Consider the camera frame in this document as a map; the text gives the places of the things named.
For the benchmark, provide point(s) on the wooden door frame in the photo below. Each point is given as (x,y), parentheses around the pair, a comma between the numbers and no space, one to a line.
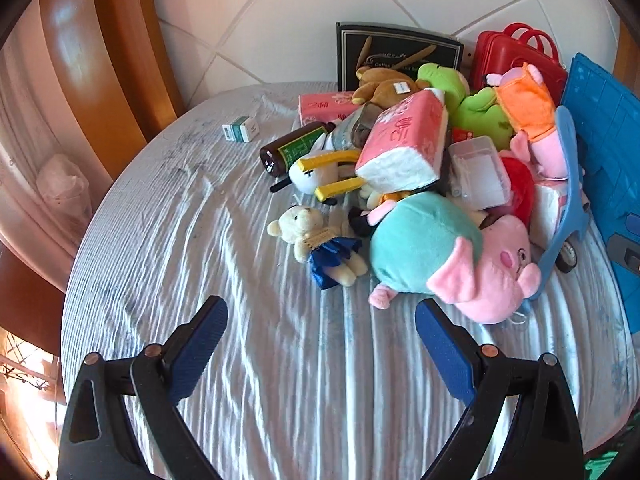
(629,45)
(125,35)

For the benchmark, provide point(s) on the light green plush toy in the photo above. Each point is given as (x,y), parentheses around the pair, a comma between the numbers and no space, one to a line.
(480,110)

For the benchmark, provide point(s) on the grey foil pouch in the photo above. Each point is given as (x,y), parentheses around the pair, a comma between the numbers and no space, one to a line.
(357,127)

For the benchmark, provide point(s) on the blue plastic storage bin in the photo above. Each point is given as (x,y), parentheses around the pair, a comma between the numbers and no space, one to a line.
(610,125)

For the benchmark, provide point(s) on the blue plastic rice paddle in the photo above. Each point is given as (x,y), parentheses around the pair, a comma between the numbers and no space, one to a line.
(567,160)

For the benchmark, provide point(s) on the brown bear plush toy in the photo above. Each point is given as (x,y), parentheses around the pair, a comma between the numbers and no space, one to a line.
(385,91)

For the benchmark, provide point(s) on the pink tissue pack red print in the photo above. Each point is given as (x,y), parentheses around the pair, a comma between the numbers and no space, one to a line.
(322,107)

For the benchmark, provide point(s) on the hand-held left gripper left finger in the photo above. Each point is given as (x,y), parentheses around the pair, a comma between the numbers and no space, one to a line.
(200,350)

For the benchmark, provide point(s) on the pink pig plush teal body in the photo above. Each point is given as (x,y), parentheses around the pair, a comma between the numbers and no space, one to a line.
(450,260)

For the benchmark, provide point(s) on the clear plastic bag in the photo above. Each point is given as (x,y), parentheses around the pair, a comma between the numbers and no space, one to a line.
(62,185)

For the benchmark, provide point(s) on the cream bear plush blue dress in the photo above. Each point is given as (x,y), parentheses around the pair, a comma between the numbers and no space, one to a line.
(320,240)

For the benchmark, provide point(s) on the red toy suitcase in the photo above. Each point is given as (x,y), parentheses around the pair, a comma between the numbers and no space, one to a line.
(505,55)

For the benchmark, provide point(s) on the clear plastic box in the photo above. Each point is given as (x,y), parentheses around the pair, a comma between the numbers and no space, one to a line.
(477,170)

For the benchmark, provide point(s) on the pink flower print tissue pack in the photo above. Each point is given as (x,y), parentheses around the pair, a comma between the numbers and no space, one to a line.
(405,145)

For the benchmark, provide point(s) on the red plush toy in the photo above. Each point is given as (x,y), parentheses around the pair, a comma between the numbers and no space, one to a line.
(520,185)

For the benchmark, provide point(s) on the green cloth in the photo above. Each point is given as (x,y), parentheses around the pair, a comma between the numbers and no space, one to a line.
(607,460)

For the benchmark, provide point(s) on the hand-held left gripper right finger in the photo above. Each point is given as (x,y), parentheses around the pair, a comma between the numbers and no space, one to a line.
(445,355)

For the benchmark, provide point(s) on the brown bottle green label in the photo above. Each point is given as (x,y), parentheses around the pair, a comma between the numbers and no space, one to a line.
(295,147)

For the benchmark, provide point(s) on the black gift box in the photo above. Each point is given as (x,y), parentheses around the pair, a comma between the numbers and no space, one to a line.
(400,50)

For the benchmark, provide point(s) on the pink pig plush orange clothes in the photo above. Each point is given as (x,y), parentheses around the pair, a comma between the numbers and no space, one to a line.
(530,105)

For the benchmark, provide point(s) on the small green white box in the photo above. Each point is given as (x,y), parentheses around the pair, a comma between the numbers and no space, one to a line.
(241,130)

